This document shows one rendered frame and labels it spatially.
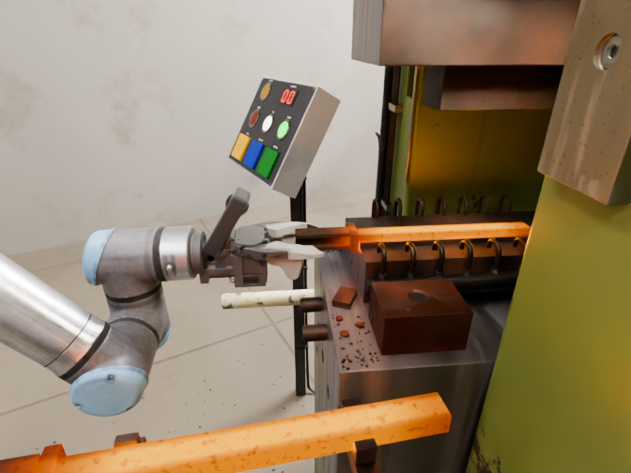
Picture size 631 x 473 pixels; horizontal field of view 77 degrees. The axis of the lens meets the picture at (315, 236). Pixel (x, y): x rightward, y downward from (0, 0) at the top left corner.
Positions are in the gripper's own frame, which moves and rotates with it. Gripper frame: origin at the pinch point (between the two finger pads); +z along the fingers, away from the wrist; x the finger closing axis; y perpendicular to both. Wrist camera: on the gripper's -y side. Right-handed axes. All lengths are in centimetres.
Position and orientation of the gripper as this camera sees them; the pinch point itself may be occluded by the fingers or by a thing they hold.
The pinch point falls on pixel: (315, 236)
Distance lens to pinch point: 66.6
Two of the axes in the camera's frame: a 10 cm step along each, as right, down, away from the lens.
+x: 0.9, 4.4, -8.9
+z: 10.0, -0.4, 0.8
